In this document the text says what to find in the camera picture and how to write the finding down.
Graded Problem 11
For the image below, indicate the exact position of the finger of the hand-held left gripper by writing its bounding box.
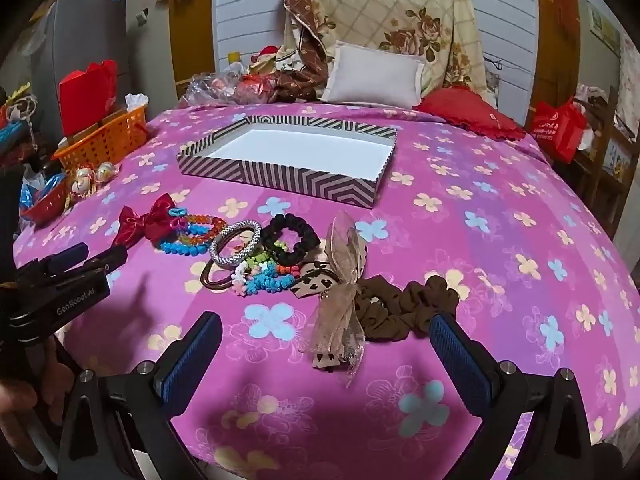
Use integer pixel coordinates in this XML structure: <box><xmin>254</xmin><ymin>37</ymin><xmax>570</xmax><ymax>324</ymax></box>
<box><xmin>15</xmin><ymin>242</ymin><xmax>90</xmax><ymax>281</ymax></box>
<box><xmin>75</xmin><ymin>244</ymin><xmax>128</xmax><ymax>278</ymax></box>

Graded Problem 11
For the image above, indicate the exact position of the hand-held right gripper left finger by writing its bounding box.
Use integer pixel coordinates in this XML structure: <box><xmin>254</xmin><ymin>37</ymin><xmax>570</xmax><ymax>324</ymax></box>
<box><xmin>57</xmin><ymin>311</ymin><xmax>224</xmax><ymax>480</ymax></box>

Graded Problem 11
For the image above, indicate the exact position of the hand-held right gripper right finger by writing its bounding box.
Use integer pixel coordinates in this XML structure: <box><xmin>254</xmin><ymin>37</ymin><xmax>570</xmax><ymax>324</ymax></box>
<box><xmin>429</xmin><ymin>312</ymin><xmax>608</xmax><ymax>480</ymax></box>

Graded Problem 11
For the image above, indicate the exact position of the red satin bow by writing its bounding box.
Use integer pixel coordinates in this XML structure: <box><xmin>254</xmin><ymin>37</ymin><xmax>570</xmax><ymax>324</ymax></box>
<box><xmin>111</xmin><ymin>194</ymin><xmax>176</xmax><ymax>250</ymax></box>

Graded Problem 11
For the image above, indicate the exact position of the brown scrunchie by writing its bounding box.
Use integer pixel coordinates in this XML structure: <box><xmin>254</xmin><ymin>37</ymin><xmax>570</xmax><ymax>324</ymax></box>
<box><xmin>352</xmin><ymin>275</ymin><xmax>460</xmax><ymax>343</ymax></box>

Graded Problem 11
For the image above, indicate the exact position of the translucent rainbow bead bracelet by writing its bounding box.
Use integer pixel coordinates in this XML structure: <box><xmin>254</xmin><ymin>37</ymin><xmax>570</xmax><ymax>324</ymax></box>
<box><xmin>172</xmin><ymin>212</ymin><xmax>228</xmax><ymax>243</ymax></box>

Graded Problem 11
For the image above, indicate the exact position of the white rope hair tie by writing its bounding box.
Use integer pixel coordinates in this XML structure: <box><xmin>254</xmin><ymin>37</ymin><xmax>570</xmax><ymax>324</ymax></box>
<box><xmin>209</xmin><ymin>220</ymin><xmax>263</xmax><ymax>268</ymax></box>

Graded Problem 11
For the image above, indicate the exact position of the multicolour flower bead bracelet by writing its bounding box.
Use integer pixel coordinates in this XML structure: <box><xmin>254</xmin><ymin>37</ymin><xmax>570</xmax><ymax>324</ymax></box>
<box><xmin>231</xmin><ymin>260</ymin><xmax>301</xmax><ymax>297</ymax></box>

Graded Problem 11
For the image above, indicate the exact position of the leopard print ribbon bow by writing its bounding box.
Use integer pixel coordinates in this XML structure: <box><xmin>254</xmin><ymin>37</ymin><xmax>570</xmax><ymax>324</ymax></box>
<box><xmin>291</xmin><ymin>210</ymin><xmax>371</xmax><ymax>388</ymax></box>

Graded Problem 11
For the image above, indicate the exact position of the black scrunchie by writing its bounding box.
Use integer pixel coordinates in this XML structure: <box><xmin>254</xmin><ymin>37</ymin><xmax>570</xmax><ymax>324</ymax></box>
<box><xmin>261</xmin><ymin>213</ymin><xmax>322</xmax><ymax>267</ymax></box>

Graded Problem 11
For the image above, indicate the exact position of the striped cardboard box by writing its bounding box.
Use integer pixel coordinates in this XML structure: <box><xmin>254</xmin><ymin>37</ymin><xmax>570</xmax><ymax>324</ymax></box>
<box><xmin>176</xmin><ymin>114</ymin><xmax>398</xmax><ymax>209</ymax></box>

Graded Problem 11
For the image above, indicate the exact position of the person's left hand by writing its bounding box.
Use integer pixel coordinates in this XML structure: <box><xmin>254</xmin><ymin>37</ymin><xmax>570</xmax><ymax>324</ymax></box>
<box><xmin>0</xmin><ymin>377</ymin><xmax>66</xmax><ymax>461</ymax></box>

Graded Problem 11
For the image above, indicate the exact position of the small red basket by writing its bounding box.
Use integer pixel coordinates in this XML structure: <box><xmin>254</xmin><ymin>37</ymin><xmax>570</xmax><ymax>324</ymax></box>
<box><xmin>20</xmin><ymin>175</ymin><xmax>71</xmax><ymax>226</ymax></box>

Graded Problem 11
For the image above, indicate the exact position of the brown bangle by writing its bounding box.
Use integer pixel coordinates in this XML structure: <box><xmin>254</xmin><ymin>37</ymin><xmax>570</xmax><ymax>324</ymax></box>
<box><xmin>200</xmin><ymin>257</ymin><xmax>241</xmax><ymax>288</ymax></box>

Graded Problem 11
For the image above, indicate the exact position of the orange plastic basket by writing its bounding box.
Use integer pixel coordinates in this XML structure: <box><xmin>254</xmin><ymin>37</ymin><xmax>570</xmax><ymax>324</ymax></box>
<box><xmin>52</xmin><ymin>105</ymin><xmax>149</xmax><ymax>171</ymax></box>

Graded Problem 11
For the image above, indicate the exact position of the pink floral bedsheet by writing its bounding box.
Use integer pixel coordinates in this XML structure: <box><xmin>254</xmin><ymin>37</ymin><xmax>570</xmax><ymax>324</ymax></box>
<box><xmin>12</xmin><ymin>100</ymin><xmax>640</xmax><ymax>480</ymax></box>

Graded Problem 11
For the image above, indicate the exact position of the red paper bag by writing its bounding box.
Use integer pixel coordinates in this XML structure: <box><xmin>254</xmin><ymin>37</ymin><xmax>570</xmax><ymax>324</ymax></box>
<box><xmin>59</xmin><ymin>59</ymin><xmax>118</xmax><ymax>136</ymax></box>

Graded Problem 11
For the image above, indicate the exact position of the clear plastic bag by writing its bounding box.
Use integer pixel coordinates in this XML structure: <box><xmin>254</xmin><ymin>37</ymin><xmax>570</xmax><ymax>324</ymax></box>
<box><xmin>182</xmin><ymin>62</ymin><xmax>281</xmax><ymax>108</ymax></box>

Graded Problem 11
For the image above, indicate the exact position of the grey refrigerator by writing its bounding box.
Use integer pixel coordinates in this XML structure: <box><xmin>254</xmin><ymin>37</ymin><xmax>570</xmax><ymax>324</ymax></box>
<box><xmin>30</xmin><ymin>0</ymin><xmax>171</xmax><ymax>136</ymax></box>

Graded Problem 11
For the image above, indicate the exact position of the wooden chair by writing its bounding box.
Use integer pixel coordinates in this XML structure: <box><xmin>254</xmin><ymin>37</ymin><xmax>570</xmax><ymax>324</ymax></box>
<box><xmin>570</xmin><ymin>85</ymin><xmax>631</xmax><ymax>241</ymax></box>

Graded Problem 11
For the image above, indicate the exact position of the red shopping bag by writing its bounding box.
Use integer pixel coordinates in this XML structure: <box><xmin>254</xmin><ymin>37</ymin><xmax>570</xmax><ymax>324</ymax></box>
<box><xmin>527</xmin><ymin>97</ymin><xmax>587</xmax><ymax>163</ymax></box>

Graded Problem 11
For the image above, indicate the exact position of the red plush toy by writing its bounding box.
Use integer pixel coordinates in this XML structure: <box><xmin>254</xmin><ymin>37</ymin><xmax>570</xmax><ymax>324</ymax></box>
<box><xmin>250</xmin><ymin>45</ymin><xmax>281</xmax><ymax>66</ymax></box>

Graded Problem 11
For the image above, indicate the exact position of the red frilled cushion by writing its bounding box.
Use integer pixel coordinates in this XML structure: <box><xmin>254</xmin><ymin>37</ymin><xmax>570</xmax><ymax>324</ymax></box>
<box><xmin>415</xmin><ymin>86</ymin><xmax>527</xmax><ymax>142</ymax></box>

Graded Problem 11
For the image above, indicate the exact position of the white and brown headboard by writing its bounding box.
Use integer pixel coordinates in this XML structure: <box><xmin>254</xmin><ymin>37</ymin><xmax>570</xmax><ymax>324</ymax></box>
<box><xmin>169</xmin><ymin>0</ymin><xmax>581</xmax><ymax>126</ymax></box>

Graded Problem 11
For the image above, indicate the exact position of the brown patterned cloth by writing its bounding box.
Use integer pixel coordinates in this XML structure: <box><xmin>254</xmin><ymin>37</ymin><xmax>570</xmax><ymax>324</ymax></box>
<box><xmin>262</xmin><ymin>0</ymin><xmax>337</xmax><ymax>103</ymax></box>

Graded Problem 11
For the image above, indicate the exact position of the white pillow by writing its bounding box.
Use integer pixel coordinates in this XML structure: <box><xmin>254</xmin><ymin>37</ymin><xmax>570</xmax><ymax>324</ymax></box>
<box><xmin>320</xmin><ymin>40</ymin><xmax>427</xmax><ymax>108</ymax></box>

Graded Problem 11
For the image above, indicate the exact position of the floral curtain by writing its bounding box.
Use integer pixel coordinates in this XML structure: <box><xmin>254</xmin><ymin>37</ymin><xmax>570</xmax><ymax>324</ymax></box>
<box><xmin>617</xmin><ymin>35</ymin><xmax>640</xmax><ymax>131</ymax></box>

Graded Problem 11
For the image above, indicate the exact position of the cream floral quilt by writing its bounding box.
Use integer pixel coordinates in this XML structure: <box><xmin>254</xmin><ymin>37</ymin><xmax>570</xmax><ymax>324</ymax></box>
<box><xmin>262</xmin><ymin>0</ymin><xmax>488</xmax><ymax>106</ymax></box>

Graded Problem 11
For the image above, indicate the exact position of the blue bead bracelet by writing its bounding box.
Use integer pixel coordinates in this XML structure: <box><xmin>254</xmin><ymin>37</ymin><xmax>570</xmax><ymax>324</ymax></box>
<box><xmin>159</xmin><ymin>206</ymin><xmax>223</xmax><ymax>259</ymax></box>

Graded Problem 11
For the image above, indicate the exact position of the green bead bracelet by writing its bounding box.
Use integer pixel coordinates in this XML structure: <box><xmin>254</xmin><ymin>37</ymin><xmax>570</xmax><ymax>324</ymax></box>
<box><xmin>239</xmin><ymin>252</ymin><xmax>281</xmax><ymax>273</ymax></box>

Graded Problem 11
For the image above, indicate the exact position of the framed wall picture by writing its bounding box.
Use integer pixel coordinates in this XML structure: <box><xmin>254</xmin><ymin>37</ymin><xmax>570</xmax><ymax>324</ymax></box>
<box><xmin>587</xmin><ymin>2</ymin><xmax>621</xmax><ymax>46</ymax></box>

